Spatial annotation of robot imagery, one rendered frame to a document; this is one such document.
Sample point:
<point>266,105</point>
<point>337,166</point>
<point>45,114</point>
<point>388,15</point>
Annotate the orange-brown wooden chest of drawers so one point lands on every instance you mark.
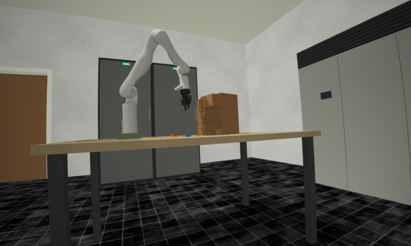
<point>229,114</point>

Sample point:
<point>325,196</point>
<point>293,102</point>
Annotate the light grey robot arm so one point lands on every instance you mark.
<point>143,63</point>

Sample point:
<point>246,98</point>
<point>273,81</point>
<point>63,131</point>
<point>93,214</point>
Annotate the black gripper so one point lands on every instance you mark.
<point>186,98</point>

